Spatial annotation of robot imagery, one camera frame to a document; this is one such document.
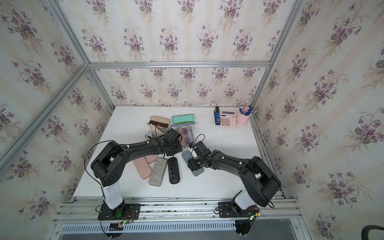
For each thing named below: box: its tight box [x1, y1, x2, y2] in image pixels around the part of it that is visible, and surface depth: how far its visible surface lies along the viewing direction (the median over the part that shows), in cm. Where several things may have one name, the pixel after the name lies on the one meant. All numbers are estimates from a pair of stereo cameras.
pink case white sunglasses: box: [145, 123, 166, 140], surface depth 103 cm
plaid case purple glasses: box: [178, 126, 194, 148], surface depth 103 cm
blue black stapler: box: [213, 106, 221, 126], surface depth 114 cm
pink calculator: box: [220, 109, 237, 128], surface depth 113 cm
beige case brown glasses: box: [149, 115, 171, 131], surface depth 110 cm
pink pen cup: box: [236, 112, 253, 126], surface depth 107 cm
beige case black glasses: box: [167, 157, 180, 185], surface depth 86 cm
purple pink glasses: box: [181, 126, 194, 147], surface depth 103 cm
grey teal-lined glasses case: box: [172, 113, 196, 127], surface depth 112 cm
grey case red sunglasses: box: [148, 157, 168, 187], surface depth 86 cm
